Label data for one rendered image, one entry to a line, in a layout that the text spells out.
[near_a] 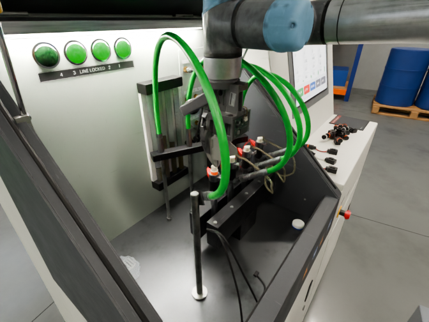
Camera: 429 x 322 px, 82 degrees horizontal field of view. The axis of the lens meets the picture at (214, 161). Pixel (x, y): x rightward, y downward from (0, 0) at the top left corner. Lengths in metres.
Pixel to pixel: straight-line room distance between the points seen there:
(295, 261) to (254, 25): 0.51
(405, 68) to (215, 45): 4.79
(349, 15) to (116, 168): 0.66
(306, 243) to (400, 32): 0.48
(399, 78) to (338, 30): 4.71
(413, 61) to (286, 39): 4.79
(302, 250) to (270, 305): 0.17
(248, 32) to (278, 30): 0.05
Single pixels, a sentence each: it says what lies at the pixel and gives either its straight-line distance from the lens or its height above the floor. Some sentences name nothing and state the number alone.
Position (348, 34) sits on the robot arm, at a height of 1.42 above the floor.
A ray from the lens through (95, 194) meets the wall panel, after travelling 0.78.
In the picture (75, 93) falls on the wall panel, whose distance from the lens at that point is 0.68.
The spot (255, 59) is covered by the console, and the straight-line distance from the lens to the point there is 0.89.
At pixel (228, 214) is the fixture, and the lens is 0.69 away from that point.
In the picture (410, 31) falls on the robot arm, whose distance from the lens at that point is 0.50.
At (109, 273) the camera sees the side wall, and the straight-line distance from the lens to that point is 0.42.
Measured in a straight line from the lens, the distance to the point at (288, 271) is 0.63.
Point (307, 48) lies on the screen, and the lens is 1.16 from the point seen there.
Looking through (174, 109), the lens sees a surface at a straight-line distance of 0.84.
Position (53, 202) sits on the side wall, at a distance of 0.43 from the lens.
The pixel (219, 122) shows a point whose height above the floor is 1.31.
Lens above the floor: 1.45
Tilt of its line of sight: 30 degrees down
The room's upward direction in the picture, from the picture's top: straight up
